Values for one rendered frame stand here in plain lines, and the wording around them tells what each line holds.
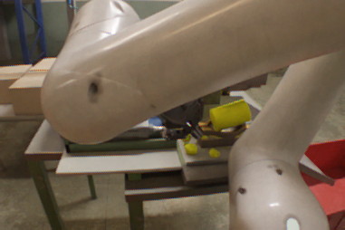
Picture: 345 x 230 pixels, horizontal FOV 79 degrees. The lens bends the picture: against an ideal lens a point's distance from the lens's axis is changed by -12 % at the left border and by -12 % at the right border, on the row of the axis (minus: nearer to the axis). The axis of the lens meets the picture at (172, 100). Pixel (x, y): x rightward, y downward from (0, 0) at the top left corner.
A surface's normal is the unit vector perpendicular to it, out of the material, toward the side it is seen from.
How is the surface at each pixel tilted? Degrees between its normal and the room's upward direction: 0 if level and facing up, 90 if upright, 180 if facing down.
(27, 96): 90
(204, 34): 76
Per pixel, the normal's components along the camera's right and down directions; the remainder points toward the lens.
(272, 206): -0.14, -0.89
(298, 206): 0.11, -0.89
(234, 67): 0.04, 0.76
